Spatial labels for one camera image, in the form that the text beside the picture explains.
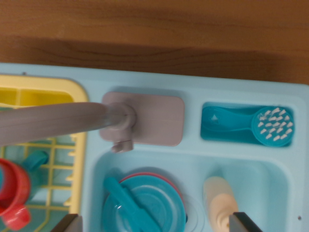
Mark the red plastic cup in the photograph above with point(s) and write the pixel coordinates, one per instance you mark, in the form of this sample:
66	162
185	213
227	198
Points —
19	183

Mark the yellow plastic dish rack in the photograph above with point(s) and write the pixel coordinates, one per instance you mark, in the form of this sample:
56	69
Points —
79	145

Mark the cream detergent bottle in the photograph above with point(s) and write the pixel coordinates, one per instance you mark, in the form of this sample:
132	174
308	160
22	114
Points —
217	200

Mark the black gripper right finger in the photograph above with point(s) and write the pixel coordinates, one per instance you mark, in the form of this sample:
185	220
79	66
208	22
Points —
241	224

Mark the teal plastic knife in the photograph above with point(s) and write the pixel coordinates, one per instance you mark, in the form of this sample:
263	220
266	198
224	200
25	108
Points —
120	193

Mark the red plastic plate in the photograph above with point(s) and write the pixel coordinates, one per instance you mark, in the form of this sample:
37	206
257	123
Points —
173	184

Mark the teal plastic plate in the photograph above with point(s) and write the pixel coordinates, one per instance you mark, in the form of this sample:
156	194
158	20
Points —
164	198

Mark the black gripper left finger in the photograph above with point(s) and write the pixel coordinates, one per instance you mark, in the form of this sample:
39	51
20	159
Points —
70	224

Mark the light blue toy sink unit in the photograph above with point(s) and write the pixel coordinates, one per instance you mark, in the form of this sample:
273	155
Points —
144	79

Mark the grey toy faucet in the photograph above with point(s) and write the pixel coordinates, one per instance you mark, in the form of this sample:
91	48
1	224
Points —
60	118

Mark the teal dish brush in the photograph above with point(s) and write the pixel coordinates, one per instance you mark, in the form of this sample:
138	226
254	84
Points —
272	125

